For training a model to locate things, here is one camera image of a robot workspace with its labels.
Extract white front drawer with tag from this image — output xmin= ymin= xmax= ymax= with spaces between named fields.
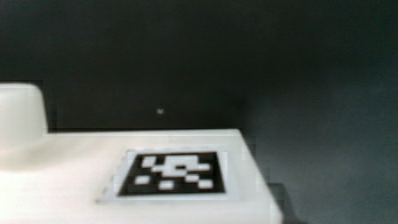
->
xmin=0 ymin=83 xmax=283 ymax=224

